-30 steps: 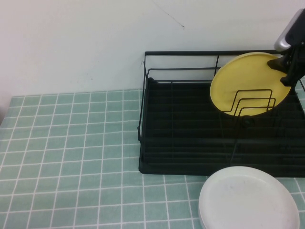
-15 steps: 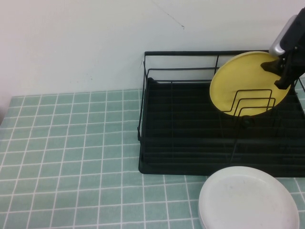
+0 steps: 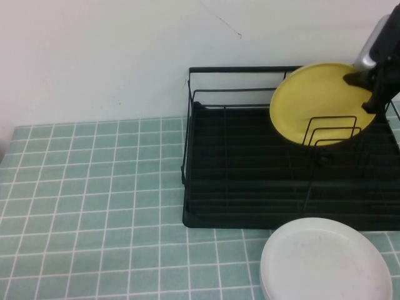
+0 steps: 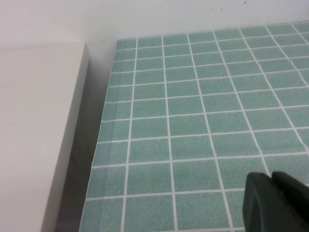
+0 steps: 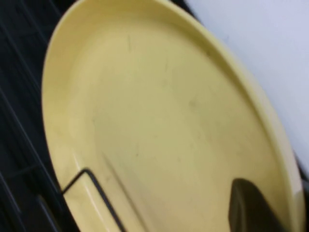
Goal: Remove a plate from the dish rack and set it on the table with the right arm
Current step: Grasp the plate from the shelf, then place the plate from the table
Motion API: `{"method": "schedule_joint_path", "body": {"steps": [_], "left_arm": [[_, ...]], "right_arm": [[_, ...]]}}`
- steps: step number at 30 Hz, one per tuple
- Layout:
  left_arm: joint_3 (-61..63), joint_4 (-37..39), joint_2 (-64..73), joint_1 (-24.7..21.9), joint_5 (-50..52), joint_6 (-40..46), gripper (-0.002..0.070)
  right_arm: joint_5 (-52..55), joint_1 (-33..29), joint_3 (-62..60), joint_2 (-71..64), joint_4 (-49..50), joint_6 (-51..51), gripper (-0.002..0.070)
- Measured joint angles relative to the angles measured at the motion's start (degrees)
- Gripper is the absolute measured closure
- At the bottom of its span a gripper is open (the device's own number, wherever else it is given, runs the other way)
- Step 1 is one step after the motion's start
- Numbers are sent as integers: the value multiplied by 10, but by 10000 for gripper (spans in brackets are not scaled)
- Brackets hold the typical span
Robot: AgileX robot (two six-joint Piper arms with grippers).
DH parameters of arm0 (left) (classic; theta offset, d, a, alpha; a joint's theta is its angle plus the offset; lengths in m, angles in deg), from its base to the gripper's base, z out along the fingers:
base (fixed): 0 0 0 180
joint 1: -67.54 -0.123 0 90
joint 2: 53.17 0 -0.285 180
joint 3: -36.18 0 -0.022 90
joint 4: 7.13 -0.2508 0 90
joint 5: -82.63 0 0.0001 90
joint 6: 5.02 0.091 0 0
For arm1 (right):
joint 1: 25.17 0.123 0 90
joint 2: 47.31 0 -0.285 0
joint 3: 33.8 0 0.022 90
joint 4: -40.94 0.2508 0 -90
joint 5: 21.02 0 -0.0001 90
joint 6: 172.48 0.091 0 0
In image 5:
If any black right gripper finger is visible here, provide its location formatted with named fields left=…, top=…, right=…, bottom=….
left=228, top=178, right=298, bottom=232

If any yellow round plate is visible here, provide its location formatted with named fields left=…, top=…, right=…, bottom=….
left=41, top=0, right=304, bottom=232

